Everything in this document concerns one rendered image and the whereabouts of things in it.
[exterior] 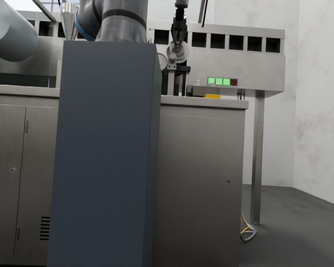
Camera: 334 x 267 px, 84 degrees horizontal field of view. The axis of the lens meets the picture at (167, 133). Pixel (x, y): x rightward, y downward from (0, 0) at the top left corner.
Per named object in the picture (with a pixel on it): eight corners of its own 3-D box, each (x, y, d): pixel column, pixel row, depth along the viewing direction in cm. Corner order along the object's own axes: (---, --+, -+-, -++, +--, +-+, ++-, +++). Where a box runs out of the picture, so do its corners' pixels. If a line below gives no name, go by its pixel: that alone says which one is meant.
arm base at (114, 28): (146, 47, 41) (148, 5, 42) (80, 45, 42) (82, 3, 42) (154, 72, 56) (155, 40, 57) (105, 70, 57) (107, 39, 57)
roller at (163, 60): (148, 70, 113) (149, 51, 114) (150, 82, 139) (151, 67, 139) (167, 71, 114) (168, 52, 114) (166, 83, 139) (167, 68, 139)
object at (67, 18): (47, 100, 115) (54, 10, 117) (60, 104, 129) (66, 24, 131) (70, 101, 115) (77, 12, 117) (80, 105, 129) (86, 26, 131)
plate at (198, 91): (192, 95, 110) (193, 85, 110) (184, 107, 150) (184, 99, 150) (219, 97, 110) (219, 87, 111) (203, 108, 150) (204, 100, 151)
